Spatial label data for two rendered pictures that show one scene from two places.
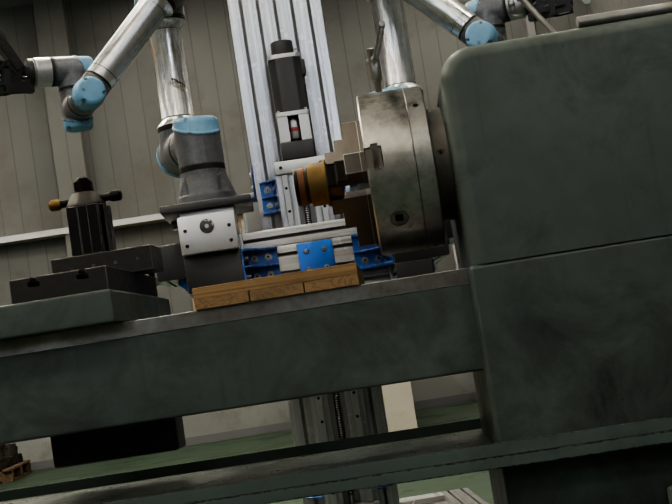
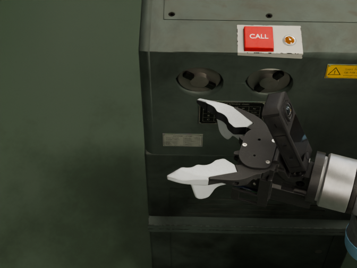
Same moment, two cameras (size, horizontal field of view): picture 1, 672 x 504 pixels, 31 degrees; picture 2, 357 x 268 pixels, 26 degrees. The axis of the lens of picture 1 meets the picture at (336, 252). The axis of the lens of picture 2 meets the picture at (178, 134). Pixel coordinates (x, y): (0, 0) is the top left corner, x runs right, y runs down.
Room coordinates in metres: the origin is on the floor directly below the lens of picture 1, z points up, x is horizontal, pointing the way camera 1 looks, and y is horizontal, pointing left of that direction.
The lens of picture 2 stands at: (3.59, -0.79, 2.48)
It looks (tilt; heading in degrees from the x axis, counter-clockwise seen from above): 56 degrees down; 179
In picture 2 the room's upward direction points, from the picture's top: straight up
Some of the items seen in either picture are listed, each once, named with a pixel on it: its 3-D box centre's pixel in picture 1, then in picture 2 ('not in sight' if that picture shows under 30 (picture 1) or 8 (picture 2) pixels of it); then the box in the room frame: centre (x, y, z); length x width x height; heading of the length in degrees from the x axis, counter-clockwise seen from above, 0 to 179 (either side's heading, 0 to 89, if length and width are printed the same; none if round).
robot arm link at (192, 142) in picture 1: (197, 141); not in sight; (3.02, 0.30, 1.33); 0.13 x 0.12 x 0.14; 24
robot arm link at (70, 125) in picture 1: (77, 107); not in sight; (3.01, 0.59, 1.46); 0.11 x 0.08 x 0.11; 24
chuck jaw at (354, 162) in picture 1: (353, 168); not in sight; (2.25, -0.06, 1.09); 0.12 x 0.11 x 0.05; 177
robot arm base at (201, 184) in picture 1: (204, 186); not in sight; (3.01, 0.30, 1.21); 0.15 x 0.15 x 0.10
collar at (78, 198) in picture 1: (85, 200); not in sight; (2.44, 0.49, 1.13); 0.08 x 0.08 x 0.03
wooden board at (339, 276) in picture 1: (285, 290); not in sight; (2.34, 0.11, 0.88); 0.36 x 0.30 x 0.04; 177
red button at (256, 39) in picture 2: not in sight; (258, 39); (2.54, -0.60, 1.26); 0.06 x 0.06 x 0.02; 87
